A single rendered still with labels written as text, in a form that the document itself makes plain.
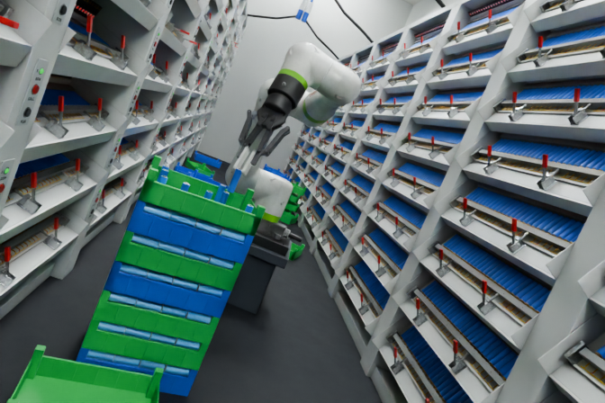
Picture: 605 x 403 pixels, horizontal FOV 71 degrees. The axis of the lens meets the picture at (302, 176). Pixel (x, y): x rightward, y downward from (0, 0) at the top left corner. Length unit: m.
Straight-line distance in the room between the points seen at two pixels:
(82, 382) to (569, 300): 1.16
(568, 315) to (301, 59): 0.89
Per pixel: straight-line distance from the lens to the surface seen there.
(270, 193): 1.81
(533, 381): 1.18
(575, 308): 1.14
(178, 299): 1.18
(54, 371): 1.27
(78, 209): 1.61
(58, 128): 1.12
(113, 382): 1.28
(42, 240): 1.47
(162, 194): 1.08
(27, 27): 0.85
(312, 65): 1.22
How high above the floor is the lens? 0.78
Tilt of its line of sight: 6 degrees down
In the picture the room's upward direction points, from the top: 23 degrees clockwise
